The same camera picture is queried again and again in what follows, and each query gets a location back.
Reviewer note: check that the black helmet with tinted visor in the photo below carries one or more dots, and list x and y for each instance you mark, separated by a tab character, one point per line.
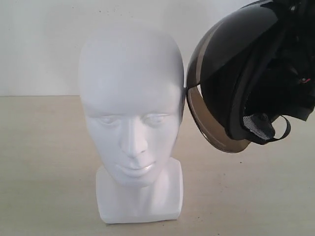
255	65

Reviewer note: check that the white mannequin head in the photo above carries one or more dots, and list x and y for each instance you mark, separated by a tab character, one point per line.
132	91

